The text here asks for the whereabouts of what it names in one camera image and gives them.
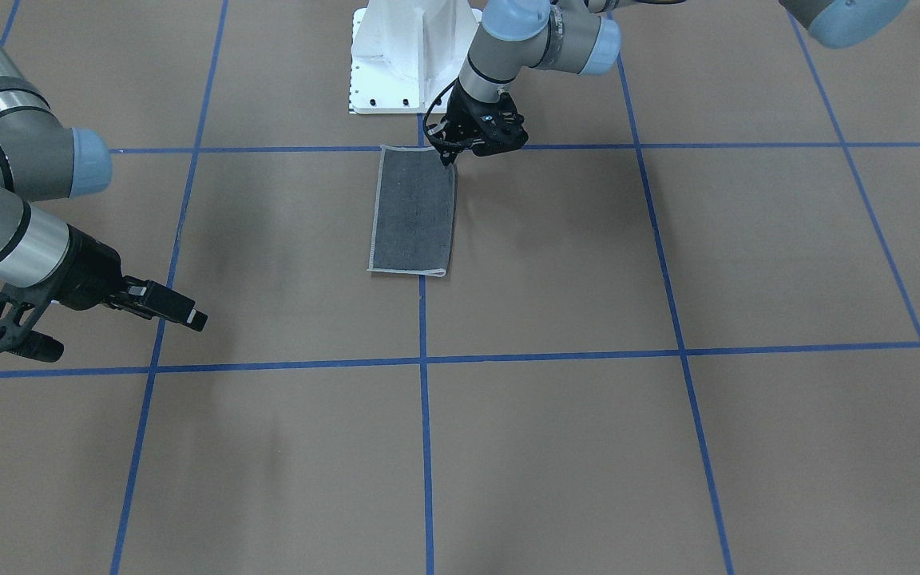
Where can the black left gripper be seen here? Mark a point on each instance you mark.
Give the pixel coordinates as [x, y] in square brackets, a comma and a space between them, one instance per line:
[465, 109]

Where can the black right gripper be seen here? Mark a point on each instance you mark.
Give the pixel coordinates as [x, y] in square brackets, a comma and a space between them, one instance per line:
[91, 277]

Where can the pink and grey towel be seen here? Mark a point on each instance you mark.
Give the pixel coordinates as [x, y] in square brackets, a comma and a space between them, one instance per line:
[414, 213]

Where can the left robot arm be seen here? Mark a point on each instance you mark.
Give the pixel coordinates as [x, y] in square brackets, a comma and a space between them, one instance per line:
[578, 37]

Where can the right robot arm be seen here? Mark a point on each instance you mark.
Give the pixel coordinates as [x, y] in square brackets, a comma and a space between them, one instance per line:
[44, 260]

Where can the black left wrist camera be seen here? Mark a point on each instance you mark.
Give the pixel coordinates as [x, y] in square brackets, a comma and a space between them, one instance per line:
[438, 135]

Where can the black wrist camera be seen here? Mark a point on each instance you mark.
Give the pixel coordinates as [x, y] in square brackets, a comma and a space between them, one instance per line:
[20, 309]
[438, 135]

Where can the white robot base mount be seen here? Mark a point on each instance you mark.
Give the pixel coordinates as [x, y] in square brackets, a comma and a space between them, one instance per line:
[405, 53]

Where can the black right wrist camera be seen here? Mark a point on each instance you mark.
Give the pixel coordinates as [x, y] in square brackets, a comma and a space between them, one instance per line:
[20, 309]

